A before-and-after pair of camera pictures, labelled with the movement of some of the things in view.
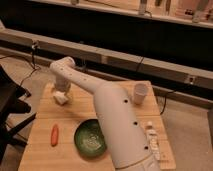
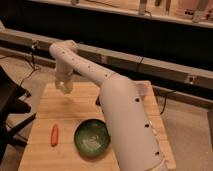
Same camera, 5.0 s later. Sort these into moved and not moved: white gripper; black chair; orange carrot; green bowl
Moved: white gripper
Not moved: orange carrot; black chair; green bowl
